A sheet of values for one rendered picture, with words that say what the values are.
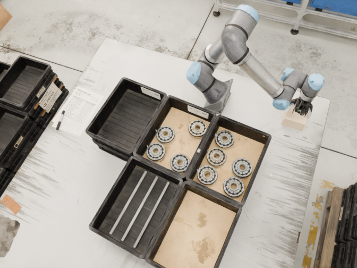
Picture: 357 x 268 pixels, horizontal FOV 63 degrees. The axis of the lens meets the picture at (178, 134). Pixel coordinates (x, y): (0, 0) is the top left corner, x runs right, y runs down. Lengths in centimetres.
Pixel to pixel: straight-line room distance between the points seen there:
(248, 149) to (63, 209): 106
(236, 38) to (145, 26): 211
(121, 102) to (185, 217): 77
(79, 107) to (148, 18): 170
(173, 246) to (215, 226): 22
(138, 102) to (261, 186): 85
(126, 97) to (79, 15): 204
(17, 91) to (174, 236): 171
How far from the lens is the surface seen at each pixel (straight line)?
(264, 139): 158
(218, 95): 171
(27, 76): 263
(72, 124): 196
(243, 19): 138
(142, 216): 150
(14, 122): 260
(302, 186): 173
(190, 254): 145
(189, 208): 148
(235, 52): 133
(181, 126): 163
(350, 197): 228
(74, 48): 337
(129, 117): 171
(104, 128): 172
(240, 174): 151
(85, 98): 203
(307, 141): 184
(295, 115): 181
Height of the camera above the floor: 228
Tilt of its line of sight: 64 degrees down
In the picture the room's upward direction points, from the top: 9 degrees counter-clockwise
